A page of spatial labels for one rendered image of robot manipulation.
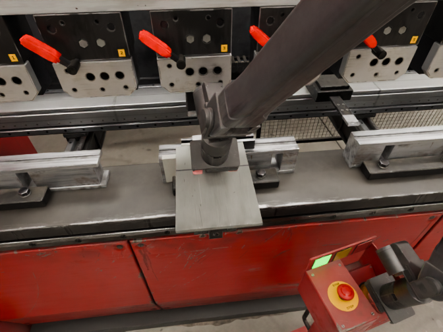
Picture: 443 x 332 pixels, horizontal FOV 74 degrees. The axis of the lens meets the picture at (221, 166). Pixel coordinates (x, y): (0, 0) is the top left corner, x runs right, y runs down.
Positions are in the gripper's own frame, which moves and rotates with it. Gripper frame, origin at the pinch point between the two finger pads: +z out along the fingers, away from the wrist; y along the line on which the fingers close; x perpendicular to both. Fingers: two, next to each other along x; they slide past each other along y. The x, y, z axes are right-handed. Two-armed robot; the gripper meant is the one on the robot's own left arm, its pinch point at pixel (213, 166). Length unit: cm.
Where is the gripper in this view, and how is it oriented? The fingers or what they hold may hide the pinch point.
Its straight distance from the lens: 70.4
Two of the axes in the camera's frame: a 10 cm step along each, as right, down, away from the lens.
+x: 1.0, 9.5, -3.0
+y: -9.9, 0.8, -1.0
